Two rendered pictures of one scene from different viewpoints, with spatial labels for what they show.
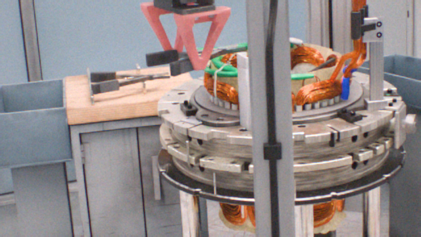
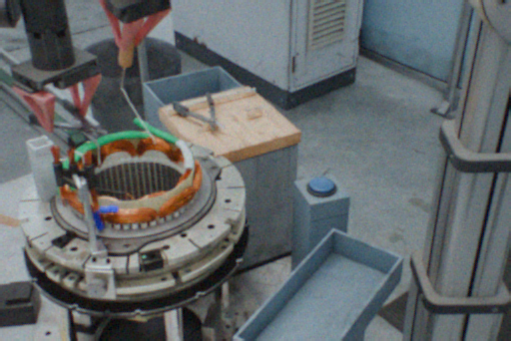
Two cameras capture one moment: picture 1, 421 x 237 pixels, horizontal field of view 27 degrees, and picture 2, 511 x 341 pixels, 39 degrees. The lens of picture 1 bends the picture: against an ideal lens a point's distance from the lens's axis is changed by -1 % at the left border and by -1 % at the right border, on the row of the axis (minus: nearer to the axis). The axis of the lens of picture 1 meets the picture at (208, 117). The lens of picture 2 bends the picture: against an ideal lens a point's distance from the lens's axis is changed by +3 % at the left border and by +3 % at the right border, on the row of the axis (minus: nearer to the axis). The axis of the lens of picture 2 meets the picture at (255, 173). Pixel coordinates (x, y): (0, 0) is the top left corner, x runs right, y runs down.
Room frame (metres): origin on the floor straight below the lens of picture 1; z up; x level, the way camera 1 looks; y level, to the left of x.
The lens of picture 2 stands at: (0.98, -0.95, 1.70)
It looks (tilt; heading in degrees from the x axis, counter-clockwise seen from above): 34 degrees down; 70
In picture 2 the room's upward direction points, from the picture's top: straight up
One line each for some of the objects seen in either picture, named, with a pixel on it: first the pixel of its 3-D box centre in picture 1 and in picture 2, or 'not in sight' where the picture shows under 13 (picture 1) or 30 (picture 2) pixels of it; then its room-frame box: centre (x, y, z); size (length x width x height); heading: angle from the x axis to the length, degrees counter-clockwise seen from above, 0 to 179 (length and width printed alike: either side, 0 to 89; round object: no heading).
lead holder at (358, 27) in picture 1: (360, 22); (75, 174); (1.01, -0.19, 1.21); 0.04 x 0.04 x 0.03; 14
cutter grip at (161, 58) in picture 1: (162, 58); (71, 108); (1.04, 0.05, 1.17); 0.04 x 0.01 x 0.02; 108
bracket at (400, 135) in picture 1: (395, 124); (102, 278); (1.02, -0.23, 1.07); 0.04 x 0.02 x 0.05; 152
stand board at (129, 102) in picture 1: (130, 92); (228, 125); (1.31, 0.12, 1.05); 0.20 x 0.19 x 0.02; 99
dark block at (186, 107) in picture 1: (187, 107); not in sight; (1.05, 0.02, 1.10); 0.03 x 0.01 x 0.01; 14
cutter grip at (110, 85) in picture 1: (105, 87); (181, 109); (1.23, 0.15, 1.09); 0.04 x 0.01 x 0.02; 114
